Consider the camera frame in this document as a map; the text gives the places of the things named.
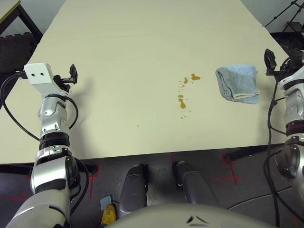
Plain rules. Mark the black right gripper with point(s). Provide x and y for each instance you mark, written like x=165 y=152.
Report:
x=295 y=63

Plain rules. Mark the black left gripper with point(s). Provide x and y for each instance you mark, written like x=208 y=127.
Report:
x=62 y=82

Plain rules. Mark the light blue fluffy rag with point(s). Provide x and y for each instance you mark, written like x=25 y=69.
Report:
x=237 y=82

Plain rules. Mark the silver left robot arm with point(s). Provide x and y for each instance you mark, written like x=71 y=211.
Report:
x=52 y=171

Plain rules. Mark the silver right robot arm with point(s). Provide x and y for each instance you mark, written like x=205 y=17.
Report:
x=293 y=114

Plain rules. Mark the black foam floor mat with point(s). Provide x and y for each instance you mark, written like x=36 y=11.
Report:
x=287 y=40
x=14 y=52

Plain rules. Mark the black tripod stand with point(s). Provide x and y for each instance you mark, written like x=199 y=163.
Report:
x=293 y=25

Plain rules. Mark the brown liquid spill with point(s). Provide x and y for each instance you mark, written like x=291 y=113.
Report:
x=182 y=104

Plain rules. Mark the grey left robot leg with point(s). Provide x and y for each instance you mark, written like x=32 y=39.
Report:
x=133 y=190

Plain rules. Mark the grey robot leg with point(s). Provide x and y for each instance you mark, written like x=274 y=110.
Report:
x=196 y=185
x=133 y=190

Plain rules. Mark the blue-grey square pad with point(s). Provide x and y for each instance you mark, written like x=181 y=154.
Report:
x=106 y=202

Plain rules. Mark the grey round floor plate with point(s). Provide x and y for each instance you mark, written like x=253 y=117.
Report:
x=259 y=202

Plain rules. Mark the yellow object on floor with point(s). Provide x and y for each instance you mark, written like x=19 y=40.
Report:
x=108 y=215

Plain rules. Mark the grey right robot leg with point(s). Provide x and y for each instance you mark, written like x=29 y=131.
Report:
x=196 y=185

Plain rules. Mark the grey robot torso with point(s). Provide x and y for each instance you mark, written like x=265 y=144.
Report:
x=190 y=217

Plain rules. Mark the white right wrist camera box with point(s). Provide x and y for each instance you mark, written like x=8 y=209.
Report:
x=293 y=79

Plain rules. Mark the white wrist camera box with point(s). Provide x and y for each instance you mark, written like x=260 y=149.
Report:
x=39 y=74
x=293 y=79

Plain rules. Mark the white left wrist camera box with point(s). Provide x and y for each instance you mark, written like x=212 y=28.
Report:
x=39 y=74

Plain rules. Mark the beige side table black frame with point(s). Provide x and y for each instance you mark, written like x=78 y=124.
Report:
x=9 y=9

